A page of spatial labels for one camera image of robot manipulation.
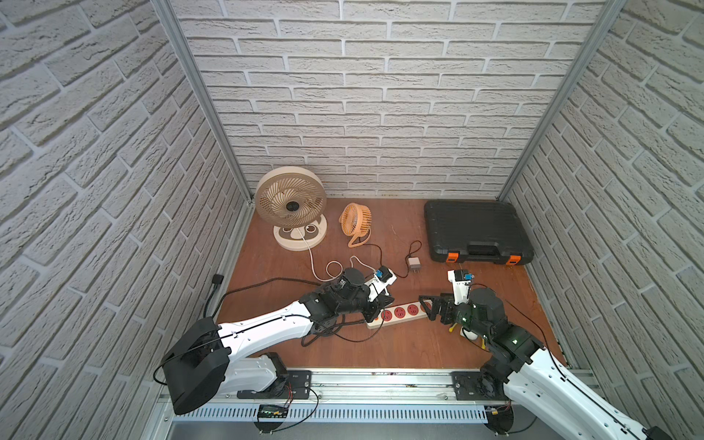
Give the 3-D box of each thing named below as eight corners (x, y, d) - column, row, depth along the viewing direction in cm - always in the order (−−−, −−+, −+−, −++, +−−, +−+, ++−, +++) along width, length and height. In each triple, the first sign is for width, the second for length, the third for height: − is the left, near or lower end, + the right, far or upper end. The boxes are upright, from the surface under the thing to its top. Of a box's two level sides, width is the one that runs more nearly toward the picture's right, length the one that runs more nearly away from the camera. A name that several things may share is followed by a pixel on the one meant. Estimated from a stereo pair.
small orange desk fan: (350, 248, 104) (349, 229, 95) (338, 224, 112) (336, 204, 102) (374, 239, 107) (376, 220, 97) (361, 216, 114) (361, 196, 105)
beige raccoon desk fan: (278, 250, 104) (252, 191, 79) (284, 226, 112) (262, 164, 86) (327, 250, 104) (317, 191, 79) (329, 226, 112) (321, 165, 87)
